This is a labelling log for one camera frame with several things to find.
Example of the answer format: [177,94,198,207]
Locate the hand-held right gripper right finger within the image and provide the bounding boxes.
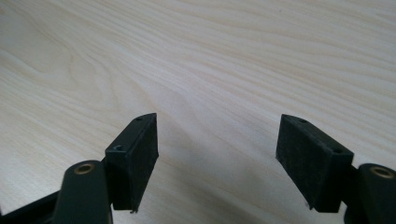
[275,113,355,215]

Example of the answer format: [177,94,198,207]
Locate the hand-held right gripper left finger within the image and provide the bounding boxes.
[105,112,160,215]

